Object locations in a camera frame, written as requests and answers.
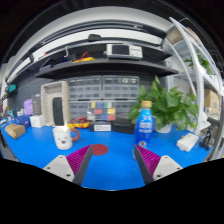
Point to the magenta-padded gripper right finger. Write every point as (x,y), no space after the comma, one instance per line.
(166,165)

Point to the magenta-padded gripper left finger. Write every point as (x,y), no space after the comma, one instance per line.
(59,165)

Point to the blue drink bottle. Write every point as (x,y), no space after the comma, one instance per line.
(143,125)

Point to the flat round red coaster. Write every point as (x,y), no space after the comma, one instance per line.
(100,149)

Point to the yellow multimeter with red leads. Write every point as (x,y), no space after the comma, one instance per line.
(80,124)

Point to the small white box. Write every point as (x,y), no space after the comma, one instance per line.
(37,121)

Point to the black stand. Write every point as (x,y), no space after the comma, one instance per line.
(208,138)

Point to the black device in crate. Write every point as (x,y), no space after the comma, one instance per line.
(57,111)

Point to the brown cardboard box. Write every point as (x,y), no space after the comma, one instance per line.
(15,131)

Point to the black box, white label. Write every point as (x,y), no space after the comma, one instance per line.
(100,126)

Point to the blue box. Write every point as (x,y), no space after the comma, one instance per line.
(22,120)

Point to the black flat case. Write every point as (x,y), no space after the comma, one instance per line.
(122,126)

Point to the green plant in white pot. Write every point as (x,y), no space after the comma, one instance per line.
(170,105)

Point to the grey box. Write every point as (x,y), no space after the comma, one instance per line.
(36,105)

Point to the purple box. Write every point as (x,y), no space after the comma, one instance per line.
(28,107)

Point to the beige perforated crate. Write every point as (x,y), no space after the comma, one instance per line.
(46,100)

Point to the clear organizer box, colourful parts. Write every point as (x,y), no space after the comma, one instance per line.
(101,111)

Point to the white shelf unit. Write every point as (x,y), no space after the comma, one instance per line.
(200,83)

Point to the teal plastic object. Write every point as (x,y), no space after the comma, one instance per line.
(12,88)

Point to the red and yellow tool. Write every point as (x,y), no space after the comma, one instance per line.
(84,60)

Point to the white oscilloscope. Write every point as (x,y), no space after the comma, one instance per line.
(125,51)

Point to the black device on top shelf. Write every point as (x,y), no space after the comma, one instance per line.
(94,37)

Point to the black wall shelf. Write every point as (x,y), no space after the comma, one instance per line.
(106,68)

